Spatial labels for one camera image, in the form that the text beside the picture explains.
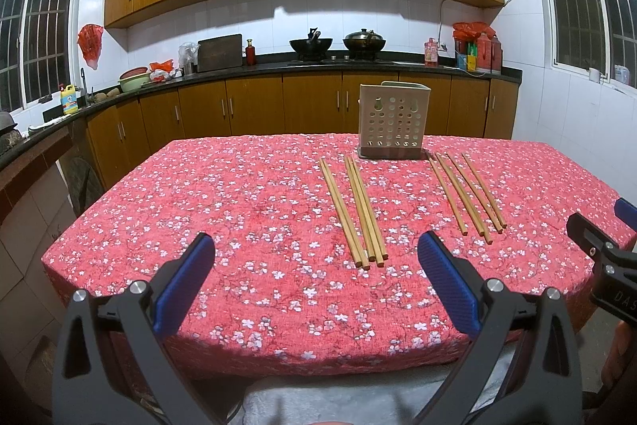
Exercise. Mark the wooden chopstick three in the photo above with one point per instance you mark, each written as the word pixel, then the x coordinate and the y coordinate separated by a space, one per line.
pixel 360 207

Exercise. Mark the red bag on counter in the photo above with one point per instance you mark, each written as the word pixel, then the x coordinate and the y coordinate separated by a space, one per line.
pixel 470 32

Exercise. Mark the wooden chopstick one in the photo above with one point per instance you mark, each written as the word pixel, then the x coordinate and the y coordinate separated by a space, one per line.
pixel 341 213

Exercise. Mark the right barred window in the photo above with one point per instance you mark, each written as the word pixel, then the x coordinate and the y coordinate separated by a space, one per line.
pixel 595 35

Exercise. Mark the green yellow bottles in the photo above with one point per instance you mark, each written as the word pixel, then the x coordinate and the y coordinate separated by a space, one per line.
pixel 466 54

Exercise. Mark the dark cutting board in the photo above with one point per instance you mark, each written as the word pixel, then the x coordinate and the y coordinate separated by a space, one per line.
pixel 220 53

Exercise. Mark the red sauce bottle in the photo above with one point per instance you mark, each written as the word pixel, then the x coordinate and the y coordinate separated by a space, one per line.
pixel 250 53

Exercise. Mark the red hanging plastic bag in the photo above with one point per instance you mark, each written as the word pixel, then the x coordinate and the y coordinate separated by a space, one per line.
pixel 90 41

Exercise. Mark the black wok with utensils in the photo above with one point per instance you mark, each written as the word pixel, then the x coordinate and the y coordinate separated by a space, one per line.
pixel 311 48

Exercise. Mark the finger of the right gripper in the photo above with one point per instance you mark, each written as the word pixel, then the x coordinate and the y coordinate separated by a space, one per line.
pixel 626 212
pixel 599 246

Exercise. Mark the wooden chopstick six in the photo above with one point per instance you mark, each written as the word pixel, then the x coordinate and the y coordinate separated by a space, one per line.
pixel 469 207

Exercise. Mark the wooden chopstick four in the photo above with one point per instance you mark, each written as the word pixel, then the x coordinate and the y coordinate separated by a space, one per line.
pixel 374 229

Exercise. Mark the red oil jug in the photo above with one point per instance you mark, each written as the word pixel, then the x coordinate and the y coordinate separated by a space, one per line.
pixel 488 54

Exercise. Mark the red floral tablecloth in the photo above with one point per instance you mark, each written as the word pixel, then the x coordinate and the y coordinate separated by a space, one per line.
pixel 284 296

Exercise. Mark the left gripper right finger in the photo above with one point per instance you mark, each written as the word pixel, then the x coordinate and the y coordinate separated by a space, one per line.
pixel 543 383

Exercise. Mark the wooden chopstick seven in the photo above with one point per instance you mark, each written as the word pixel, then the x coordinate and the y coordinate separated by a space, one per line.
pixel 478 195

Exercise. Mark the green basin with red lid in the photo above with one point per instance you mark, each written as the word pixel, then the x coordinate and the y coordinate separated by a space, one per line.
pixel 134 79

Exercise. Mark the clear plastic bag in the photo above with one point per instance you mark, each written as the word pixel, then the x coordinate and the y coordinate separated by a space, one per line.
pixel 187 57

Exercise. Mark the orange bag on counter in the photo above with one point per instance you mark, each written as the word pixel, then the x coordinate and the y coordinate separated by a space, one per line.
pixel 161 72

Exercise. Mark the beige perforated utensil holder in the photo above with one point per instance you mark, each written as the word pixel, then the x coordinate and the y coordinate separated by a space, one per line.
pixel 392 119

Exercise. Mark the lower wooden cabinets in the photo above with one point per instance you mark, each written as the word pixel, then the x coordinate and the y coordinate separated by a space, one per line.
pixel 126 134

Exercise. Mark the barred window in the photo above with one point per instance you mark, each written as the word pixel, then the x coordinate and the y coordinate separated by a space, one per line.
pixel 35 51
pixel 595 35

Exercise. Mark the left barred window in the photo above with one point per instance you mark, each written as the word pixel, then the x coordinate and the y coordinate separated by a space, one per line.
pixel 35 51

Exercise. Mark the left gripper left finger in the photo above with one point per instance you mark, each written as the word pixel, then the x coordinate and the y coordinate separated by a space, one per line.
pixel 89 386

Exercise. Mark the white cup on sill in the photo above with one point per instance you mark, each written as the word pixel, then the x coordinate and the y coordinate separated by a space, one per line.
pixel 594 75

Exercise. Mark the wooden chopstick eight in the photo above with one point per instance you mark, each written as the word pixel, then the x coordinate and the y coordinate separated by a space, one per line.
pixel 490 197

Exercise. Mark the black lidded wok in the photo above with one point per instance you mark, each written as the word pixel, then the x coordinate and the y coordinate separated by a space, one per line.
pixel 364 45

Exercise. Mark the pink bottle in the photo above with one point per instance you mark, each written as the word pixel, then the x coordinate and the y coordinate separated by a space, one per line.
pixel 431 53

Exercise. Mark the wooden chopstick two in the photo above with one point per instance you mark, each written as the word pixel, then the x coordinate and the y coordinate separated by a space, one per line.
pixel 348 215

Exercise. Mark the yellow detergent bottle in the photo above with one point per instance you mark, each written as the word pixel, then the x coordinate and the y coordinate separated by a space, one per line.
pixel 69 99

